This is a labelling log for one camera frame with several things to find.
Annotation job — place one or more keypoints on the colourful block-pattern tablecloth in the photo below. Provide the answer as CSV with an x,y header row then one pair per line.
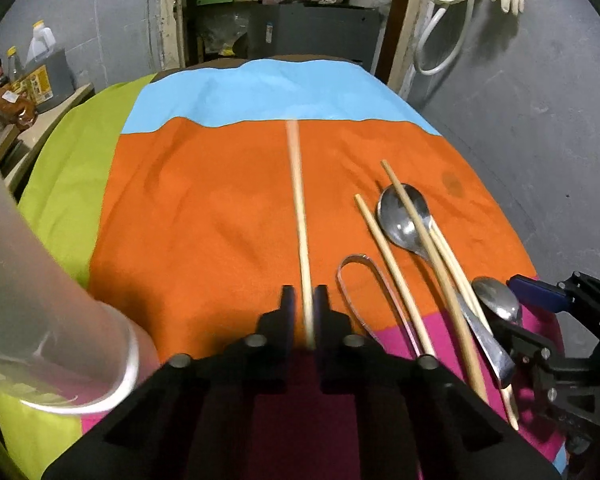
x,y
205,210

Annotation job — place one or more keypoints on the translucent plastic cup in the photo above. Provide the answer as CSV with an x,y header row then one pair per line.
x,y
40,285

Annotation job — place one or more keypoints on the wooden door frame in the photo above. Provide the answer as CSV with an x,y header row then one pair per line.
x,y
170,20

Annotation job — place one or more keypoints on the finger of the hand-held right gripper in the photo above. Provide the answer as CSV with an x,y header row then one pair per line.
x,y
535,290
517,337

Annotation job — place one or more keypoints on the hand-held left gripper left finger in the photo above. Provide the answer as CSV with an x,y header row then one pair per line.
x,y
286,310

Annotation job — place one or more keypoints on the grey appliance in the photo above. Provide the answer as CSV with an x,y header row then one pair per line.
x,y
320,30

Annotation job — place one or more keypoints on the wooden chopstick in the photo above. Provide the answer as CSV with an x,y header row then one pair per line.
x,y
300,210
452,265
442,280
387,260

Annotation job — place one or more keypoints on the small metal spoon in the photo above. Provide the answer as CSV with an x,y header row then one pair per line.
x,y
495,297

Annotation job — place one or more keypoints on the large metal spoon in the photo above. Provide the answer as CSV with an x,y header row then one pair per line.
x,y
402,215

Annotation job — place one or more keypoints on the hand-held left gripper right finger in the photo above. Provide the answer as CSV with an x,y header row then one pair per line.
x,y
322,310

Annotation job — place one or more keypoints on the yellow-capped clear bottle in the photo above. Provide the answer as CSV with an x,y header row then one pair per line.
x,y
14,67

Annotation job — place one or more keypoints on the metal loop tongs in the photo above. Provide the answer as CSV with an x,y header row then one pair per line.
x,y
355,257

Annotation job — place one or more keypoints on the brown food packet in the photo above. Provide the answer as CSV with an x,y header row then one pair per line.
x,y
10,107

